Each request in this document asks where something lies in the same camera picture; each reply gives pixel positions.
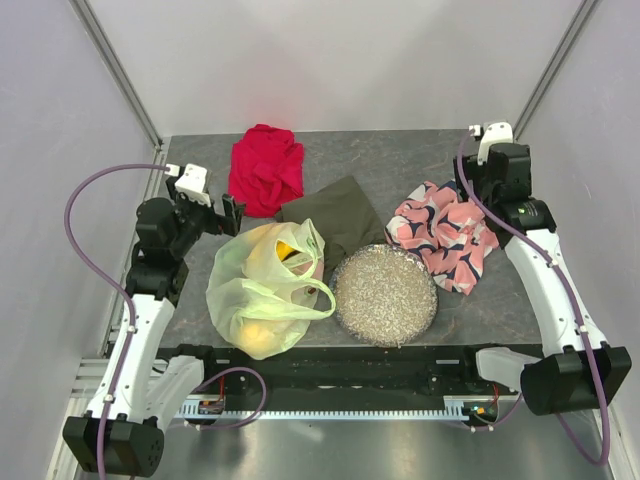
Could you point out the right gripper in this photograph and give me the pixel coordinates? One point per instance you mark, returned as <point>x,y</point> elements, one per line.
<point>472,171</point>

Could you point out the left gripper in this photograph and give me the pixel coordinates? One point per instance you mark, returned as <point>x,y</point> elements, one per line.
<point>218,224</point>

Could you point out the pale green plastic bag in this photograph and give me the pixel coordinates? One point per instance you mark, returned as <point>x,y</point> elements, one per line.
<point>260,305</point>

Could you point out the olive green cloth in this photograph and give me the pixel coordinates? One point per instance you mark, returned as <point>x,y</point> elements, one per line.
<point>343,216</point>

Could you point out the yellow banana bunch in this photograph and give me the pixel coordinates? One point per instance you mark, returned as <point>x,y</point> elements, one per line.
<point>290,256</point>

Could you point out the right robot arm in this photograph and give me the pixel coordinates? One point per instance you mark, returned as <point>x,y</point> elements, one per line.
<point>578,368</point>

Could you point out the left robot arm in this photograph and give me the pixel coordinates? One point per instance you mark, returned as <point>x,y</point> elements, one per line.
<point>122,432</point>

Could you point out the red cloth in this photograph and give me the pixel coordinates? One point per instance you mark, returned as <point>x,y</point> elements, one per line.
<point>266,170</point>

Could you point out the pink patterned cloth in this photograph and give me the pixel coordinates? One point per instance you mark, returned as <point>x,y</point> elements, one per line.
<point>448,235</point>

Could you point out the speckled round plate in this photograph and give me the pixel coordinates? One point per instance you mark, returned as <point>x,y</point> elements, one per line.
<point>384,295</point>

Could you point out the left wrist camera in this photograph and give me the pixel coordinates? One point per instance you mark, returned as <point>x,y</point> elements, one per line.
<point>191,181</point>

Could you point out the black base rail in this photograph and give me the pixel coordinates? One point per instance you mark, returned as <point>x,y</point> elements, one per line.
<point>350,379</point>

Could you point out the white cable duct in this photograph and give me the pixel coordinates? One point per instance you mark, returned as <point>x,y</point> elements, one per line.
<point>194,409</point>

